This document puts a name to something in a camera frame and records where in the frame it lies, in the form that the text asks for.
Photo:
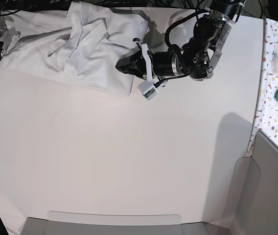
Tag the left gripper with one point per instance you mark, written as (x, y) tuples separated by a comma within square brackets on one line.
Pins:
[(139, 64)]

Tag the white t-shirt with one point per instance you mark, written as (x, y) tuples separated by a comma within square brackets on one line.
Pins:
[(79, 46)]

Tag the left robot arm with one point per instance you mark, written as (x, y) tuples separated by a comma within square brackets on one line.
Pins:
[(198, 57)]

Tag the terrazzo pattern side table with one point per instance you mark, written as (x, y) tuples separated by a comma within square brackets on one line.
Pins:
[(266, 114)]

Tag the grey panel at right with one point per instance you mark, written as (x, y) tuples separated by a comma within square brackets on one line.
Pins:
[(252, 205)]

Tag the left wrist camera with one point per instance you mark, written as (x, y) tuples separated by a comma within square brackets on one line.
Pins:
[(148, 90)]

